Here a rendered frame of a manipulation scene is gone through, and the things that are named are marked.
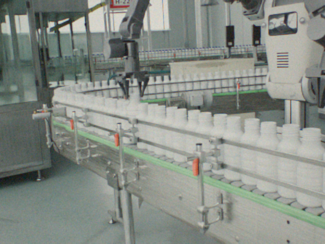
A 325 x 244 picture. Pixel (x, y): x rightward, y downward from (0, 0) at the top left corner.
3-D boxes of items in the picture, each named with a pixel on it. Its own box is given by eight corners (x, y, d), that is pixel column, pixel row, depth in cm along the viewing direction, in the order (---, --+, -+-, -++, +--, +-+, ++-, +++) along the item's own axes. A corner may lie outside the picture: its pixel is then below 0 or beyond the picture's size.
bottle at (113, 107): (113, 140, 160) (110, 101, 157) (106, 138, 165) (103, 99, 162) (126, 138, 163) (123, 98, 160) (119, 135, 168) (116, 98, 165)
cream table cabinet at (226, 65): (237, 131, 634) (235, 58, 613) (256, 138, 575) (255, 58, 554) (173, 139, 608) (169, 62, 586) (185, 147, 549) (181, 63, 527)
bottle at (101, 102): (106, 132, 178) (103, 96, 175) (114, 133, 174) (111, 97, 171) (95, 134, 174) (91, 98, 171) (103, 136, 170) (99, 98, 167)
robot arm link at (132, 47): (141, 39, 141) (133, 40, 146) (124, 40, 138) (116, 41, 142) (142, 58, 142) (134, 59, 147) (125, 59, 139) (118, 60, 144)
